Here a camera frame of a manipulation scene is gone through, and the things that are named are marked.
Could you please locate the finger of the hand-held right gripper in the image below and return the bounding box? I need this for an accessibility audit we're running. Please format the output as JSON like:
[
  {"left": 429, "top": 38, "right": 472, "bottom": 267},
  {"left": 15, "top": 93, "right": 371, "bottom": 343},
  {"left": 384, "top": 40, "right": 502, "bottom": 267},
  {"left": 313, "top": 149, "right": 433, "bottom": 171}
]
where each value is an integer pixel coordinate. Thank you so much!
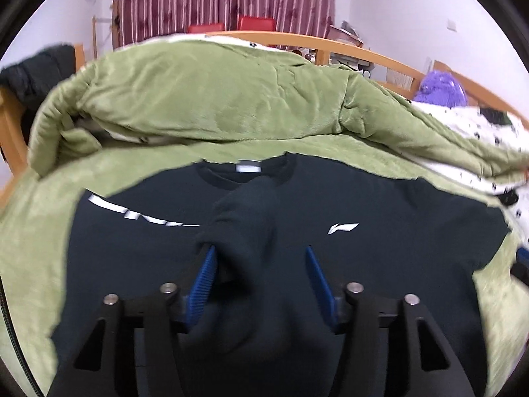
[{"left": 510, "top": 246, "right": 529, "bottom": 288}]

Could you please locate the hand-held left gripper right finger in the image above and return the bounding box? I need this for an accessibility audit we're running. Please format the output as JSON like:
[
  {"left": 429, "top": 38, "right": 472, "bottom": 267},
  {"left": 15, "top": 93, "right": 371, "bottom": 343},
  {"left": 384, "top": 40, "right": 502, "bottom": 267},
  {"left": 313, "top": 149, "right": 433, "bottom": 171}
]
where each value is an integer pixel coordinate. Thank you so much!
[{"left": 305, "top": 246, "right": 476, "bottom": 397}]

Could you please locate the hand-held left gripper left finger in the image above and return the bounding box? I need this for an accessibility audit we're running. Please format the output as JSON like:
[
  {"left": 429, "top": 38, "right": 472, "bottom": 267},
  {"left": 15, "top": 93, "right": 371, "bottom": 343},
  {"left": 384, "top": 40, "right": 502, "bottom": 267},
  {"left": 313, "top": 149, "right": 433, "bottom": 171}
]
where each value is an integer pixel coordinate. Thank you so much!
[{"left": 46, "top": 244, "right": 219, "bottom": 397}]

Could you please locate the black t-shirt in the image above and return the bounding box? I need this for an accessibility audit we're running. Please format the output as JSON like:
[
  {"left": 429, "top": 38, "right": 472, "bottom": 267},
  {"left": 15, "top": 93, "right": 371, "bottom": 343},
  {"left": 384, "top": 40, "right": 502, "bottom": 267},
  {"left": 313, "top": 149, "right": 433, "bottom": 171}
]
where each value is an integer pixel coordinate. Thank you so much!
[{"left": 52, "top": 152, "right": 510, "bottom": 397}]

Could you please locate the dark cloth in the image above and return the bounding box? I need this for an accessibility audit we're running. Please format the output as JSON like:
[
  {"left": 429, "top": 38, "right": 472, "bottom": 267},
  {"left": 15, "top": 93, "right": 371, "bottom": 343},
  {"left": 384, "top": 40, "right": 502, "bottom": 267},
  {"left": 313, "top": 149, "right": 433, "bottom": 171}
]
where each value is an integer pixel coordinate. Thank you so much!
[{"left": 479, "top": 108, "right": 511, "bottom": 125}]

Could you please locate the white printed bedding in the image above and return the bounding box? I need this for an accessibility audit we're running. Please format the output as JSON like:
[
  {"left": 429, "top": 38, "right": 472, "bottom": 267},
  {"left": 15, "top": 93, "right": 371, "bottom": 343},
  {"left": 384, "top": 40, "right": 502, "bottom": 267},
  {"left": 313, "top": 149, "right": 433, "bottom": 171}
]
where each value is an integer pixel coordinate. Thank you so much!
[{"left": 409, "top": 101, "right": 529, "bottom": 257}]

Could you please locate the green bed sheet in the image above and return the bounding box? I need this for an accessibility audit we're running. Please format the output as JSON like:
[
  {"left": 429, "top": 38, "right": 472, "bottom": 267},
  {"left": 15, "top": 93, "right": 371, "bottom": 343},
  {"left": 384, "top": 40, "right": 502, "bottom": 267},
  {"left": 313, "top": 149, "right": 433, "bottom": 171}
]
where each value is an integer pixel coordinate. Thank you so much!
[{"left": 0, "top": 132, "right": 529, "bottom": 397}]

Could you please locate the purple plush toy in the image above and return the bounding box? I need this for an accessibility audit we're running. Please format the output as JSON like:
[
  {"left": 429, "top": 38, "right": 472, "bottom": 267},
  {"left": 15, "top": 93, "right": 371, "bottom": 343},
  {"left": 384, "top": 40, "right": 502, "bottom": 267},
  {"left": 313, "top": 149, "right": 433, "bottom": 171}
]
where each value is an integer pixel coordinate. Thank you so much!
[{"left": 413, "top": 70, "right": 468, "bottom": 108}]

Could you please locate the green plush quilt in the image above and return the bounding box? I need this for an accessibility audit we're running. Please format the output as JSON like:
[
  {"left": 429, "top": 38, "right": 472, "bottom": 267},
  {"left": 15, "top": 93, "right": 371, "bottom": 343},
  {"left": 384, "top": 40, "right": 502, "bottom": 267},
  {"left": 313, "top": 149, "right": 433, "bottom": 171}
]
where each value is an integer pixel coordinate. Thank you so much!
[{"left": 27, "top": 33, "right": 529, "bottom": 187}]

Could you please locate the white slatted panel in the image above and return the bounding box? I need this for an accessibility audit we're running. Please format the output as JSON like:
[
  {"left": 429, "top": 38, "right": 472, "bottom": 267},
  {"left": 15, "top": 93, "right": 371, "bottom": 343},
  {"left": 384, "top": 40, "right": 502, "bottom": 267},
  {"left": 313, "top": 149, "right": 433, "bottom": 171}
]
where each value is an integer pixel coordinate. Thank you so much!
[{"left": 386, "top": 68, "right": 414, "bottom": 92}]

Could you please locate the black jacket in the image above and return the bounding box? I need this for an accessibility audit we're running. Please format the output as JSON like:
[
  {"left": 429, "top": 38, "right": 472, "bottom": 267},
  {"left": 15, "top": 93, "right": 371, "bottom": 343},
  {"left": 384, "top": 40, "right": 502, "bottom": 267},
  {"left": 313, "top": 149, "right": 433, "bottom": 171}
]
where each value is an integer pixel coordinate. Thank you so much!
[{"left": 0, "top": 42, "right": 77, "bottom": 110}]

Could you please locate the wooden coat rack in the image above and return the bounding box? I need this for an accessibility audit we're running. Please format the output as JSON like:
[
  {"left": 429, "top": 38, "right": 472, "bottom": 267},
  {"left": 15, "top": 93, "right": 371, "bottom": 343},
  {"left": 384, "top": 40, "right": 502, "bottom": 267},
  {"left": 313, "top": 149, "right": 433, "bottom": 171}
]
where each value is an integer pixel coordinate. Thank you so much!
[{"left": 92, "top": 2, "right": 120, "bottom": 59}]

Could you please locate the black braided cable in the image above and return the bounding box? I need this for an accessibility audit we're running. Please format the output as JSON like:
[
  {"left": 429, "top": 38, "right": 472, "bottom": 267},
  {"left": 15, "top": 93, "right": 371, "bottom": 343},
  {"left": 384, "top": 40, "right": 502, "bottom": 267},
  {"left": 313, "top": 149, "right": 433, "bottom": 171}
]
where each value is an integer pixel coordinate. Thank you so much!
[{"left": 0, "top": 281, "right": 44, "bottom": 397}]

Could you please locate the wooden bed frame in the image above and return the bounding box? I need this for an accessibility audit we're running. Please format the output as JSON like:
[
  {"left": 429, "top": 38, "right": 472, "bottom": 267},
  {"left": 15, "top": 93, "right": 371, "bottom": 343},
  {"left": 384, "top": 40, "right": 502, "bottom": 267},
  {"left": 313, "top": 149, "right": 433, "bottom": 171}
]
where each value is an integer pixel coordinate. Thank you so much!
[{"left": 0, "top": 29, "right": 529, "bottom": 203}]

